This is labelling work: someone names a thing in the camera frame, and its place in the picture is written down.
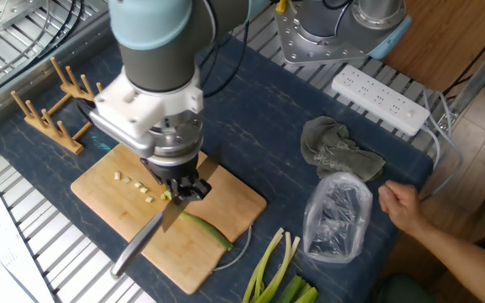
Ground green scallion leaves bundle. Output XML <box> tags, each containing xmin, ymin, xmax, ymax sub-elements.
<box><xmin>276</xmin><ymin>274</ymin><xmax>318</xmax><ymax>303</ymax></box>

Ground steel cleaver knife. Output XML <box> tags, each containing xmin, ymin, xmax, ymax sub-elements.
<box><xmin>110</xmin><ymin>146</ymin><xmax>222</xmax><ymax>279</ymax></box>

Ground clear plastic bag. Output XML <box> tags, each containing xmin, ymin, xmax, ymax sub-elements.
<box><xmin>301</xmin><ymin>171</ymin><xmax>374</xmax><ymax>264</ymax></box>

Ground single scallion stalk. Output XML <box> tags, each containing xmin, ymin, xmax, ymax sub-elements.
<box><xmin>179</xmin><ymin>211</ymin><xmax>234</xmax><ymax>253</ymax></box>

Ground dark blue marbled mat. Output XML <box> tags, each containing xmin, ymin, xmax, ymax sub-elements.
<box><xmin>0</xmin><ymin>24</ymin><xmax>434</xmax><ymax>303</ymax></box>

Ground scallion with white stem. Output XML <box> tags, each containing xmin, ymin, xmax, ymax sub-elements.
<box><xmin>253</xmin><ymin>231</ymin><xmax>293</xmax><ymax>303</ymax></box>
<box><xmin>258</xmin><ymin>235</ymin><xmax>301</xmax><ymax>303</ymax></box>
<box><xmin>241</xmin><ymin>226</ymin><xmax>285</xmax><ymax>303</ymax></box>

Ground white power strip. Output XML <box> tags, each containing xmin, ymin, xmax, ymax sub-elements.
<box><xmin>331</xmin><ymin>63</ymin><xmax>432</xmax><ymax>137</ymax></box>

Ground grey-green rag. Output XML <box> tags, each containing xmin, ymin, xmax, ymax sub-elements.
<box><xmin>300</xmin><ymin>115</ymin><xmax>386</xmax><ymax>183</ymax></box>

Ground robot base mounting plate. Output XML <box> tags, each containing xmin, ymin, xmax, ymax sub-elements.
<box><xmin>274</xmin><ymin>0</ymin><xmax>368</xmax><ymax>67</ymax></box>

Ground white power strip cable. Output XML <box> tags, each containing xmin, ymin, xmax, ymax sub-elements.
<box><xmin>413</xmin><ymin>90</ymin><xmax>465</xmax><ymax>199</ymax></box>

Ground aluminium extrusion post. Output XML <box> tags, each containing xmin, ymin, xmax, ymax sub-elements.
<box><xmin>438</xmin><ymin>24</ymin><xmax>485</xmax><ymax>127</ymax></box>

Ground green trousers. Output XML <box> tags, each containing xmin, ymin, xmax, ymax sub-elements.
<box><xmin>375</xmin><ymin>272</ymin><xmax>437</xmax><ymax>303</ymax></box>

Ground metal wire loop handle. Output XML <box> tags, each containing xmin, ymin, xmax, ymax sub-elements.
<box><xmin>212</xmin><ymin>224</ymin><xmax>253</xmax><ymax>273</ymax></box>

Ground wooden cutting board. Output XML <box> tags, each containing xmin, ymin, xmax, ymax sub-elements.
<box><xmin>70</xmin><ymin>142</ymin><xmax>268</xmax><ymax>295</ymax></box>

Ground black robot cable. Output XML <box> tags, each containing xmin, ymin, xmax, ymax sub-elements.
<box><xmin>198</xmin><ymin>20</ymin><xmax>252</xmax><ymax>100</ymax></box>

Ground person's right hand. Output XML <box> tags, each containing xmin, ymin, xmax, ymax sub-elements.
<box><xmin>377</xmin><ymin>179</ymin><xmax>431</xmax><ymax>237</ymax></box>

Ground person's right forearm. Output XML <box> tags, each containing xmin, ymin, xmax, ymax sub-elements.
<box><xmin>413</xmin><ymin>221</ymin><xmax>485</xmax><ymax>303</ymax></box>

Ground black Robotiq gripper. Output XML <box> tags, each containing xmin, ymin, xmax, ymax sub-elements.
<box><xmin>141</xmin><ymin>151</ymin><xmax>213</xmax><ymax>207</ymax></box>

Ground wooden dish rack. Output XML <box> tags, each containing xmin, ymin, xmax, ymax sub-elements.
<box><xmin>10</xmin><ymin>56</ymin><xmax>104</xmax><ymax>156</ymax></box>

